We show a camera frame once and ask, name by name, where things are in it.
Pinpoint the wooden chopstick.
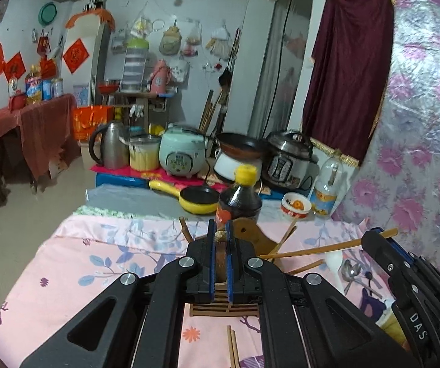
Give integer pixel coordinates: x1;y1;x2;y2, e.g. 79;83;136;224
231;329;241;368
215;229;227;283
227;325;236;368
258;228;400;260
288;259;325;275
270;218;299;253
179;217;194;243

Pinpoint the white ceramic spoon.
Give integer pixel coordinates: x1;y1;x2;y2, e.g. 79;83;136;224
325;250;344;279

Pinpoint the wooden slatted utensil holder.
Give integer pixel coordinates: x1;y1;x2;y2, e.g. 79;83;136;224
189;218;277;319

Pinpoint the pink deer print tablecloth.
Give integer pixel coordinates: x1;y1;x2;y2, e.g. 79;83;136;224
0;213;397;368

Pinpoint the clear oil bottle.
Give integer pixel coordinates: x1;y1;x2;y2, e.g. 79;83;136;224
310;150;345;218

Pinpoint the red white bowl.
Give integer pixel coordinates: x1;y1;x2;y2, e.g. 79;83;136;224
281;192;312;219

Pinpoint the dark soy sauce bottle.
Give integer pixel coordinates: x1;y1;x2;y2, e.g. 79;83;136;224
216;164;262;227

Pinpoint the yellow frying pan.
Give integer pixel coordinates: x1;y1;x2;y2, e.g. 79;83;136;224
148;180;220;215

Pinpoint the black silver pressure cooker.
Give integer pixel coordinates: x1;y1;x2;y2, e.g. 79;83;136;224
262;130;316;190

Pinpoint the mint green rice cooker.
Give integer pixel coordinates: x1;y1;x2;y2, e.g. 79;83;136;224
159;125;207;178

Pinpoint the steel electric kettle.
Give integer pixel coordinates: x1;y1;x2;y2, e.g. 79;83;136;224
89;121;129;170

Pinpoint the dark red curtain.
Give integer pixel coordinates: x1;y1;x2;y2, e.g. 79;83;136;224
302;0;395;162

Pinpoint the red covered side table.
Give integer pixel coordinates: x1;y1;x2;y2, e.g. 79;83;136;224
0;94;80;194

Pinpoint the pink thermos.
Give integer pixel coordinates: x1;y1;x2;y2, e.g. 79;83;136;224
149;60;172;94

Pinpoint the stacked steamer with green lid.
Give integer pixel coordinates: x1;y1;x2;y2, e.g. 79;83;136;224
120;37;149;93

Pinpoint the white refrigerator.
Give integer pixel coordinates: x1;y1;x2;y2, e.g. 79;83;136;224
60;8;115;108

